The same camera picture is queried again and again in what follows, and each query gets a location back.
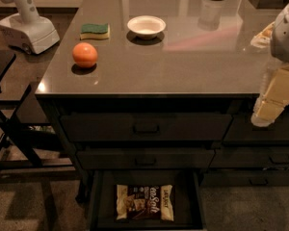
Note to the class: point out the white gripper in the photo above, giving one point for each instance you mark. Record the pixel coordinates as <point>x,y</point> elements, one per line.
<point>286,36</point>

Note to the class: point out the brown chip bag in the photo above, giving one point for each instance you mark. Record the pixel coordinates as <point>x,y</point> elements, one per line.
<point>144,202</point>

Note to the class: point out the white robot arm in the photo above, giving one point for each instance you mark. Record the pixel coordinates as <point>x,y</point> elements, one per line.
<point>279,43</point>

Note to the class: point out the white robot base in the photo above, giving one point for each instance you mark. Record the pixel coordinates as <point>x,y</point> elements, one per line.
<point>27,30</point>

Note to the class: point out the top right drawer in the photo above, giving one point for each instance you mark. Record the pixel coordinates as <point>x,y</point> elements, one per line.
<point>243,132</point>

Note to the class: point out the middle right drawer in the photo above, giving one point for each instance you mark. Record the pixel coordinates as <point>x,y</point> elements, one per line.
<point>248,157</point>

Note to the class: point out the dark counter cabinet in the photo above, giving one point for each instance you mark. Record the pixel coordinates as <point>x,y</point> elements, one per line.
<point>202,63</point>

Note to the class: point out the bottom right drawer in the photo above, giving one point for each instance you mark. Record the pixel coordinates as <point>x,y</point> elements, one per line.
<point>245,179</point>

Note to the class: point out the top left drawer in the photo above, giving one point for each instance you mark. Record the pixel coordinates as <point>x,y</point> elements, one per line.
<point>145,127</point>

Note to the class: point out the open bottom drawer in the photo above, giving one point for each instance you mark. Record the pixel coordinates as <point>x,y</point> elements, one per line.
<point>188,214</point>

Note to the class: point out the middle left drawer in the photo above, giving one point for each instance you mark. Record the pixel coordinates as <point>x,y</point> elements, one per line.
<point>124,158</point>

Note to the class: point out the white bowl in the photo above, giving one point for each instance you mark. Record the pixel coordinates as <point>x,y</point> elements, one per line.
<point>146,26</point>

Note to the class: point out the green yellow sponge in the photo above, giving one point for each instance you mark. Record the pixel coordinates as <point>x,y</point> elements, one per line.
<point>95,31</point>

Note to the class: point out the orange ball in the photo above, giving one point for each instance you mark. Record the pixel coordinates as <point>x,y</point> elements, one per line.
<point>84,55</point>

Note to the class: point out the black chair frame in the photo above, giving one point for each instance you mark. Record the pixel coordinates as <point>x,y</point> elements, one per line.
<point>24,125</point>

